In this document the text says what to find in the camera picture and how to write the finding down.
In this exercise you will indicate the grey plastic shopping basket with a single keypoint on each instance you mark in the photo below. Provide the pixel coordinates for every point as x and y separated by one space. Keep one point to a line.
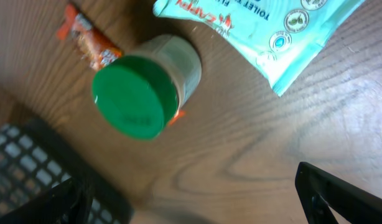
34 159

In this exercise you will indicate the teal wet wipes pack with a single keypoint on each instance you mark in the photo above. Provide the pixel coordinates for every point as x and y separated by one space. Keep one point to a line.
278 37

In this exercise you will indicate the small orange snack packet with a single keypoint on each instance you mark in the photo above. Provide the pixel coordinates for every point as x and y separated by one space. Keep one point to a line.
96 48

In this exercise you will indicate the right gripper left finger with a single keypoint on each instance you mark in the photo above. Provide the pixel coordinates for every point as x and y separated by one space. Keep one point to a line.
68 202

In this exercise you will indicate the green lid jar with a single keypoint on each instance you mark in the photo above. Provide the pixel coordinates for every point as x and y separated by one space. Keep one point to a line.
143 91

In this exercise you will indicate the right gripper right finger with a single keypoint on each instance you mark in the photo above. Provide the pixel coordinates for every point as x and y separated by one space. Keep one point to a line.
320 192

